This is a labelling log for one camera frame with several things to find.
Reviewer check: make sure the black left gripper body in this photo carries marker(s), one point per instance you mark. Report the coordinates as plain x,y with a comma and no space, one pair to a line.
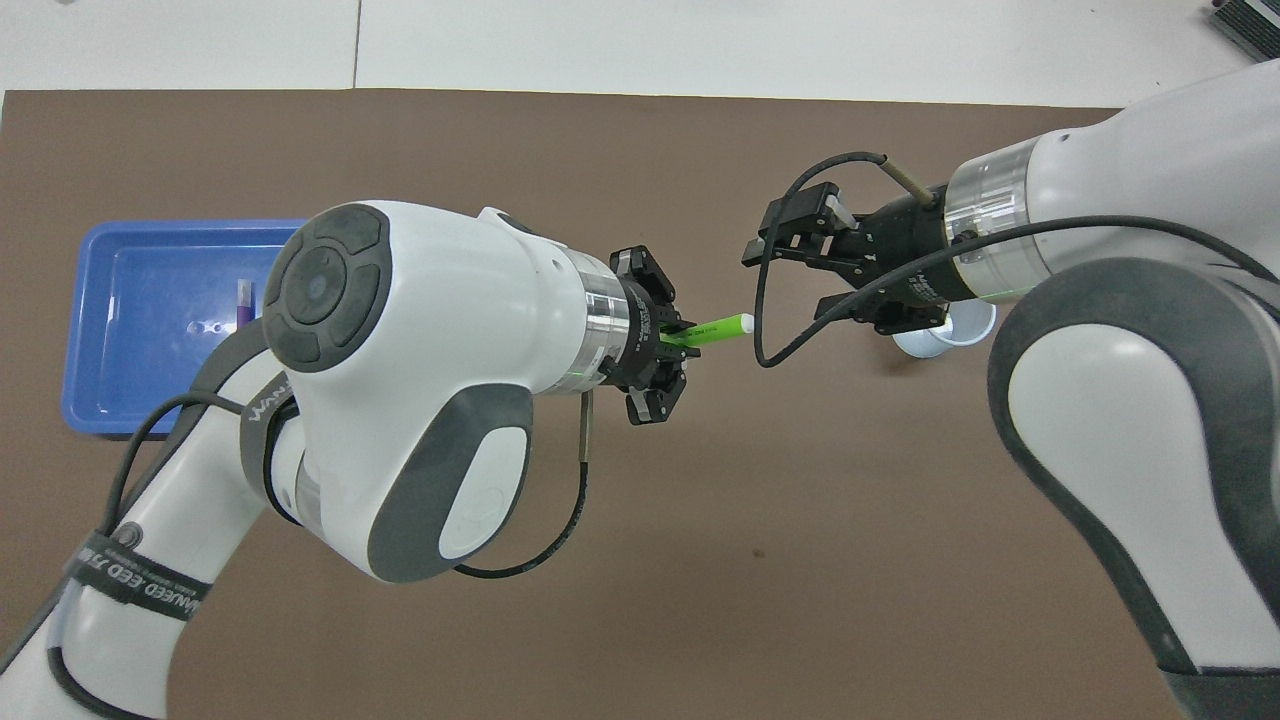
640,335

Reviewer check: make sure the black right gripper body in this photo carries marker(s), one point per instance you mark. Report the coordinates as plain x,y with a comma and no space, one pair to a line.
910,250

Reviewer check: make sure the green pen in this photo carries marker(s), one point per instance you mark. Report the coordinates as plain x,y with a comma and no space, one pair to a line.
715,328

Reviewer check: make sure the purple pen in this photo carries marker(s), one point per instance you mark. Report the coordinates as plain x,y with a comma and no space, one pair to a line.
245,305

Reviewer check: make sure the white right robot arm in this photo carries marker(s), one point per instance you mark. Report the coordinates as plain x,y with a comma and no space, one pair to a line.
1150,400

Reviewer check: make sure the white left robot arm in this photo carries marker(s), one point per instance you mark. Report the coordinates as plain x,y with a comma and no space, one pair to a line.
440,320

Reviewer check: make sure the blue plastic tray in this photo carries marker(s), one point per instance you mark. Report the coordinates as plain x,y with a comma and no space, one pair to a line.
140,300

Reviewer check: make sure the clear plastic cup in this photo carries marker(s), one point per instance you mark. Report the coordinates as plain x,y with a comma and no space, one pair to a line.
960,330

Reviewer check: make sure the brown table mat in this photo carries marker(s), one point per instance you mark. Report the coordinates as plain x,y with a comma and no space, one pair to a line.
800,550

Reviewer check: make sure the grey ribbed device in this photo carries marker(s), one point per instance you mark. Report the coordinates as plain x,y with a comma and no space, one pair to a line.
1255,25

